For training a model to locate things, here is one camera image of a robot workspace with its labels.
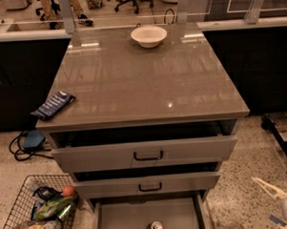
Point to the grey top drawer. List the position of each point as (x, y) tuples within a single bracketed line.
[(87, 152)]

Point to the grey drawer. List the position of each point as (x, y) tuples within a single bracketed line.
[(145, 181), (87, 152), (174, 213)]

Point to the grey middle drawer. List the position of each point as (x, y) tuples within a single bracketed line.
[(145, 181)]

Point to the grey bottom drawer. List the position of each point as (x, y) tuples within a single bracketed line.
[(174, 213)]

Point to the grey cabinet counter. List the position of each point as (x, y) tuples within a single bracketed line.
[(117, 83)]

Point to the white ceramic bowl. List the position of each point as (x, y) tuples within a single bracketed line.
[(149, 36)]

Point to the orange fruit in basket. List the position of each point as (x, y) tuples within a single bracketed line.
[(68, 191)]

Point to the green chip bag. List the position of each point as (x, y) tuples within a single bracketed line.
[(51, 208)]

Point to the blue snack bag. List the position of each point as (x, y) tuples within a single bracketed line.
[(53, 105)]

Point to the blue foot pedal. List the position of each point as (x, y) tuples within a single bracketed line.
[(33, 141)]

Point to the person legs in background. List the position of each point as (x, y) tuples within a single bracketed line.
[(68, 7)]

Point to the black rolling cart frame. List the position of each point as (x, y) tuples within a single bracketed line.
[(276, 124)]

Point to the black wire basket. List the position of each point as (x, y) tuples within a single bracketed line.
[(22, 209)]

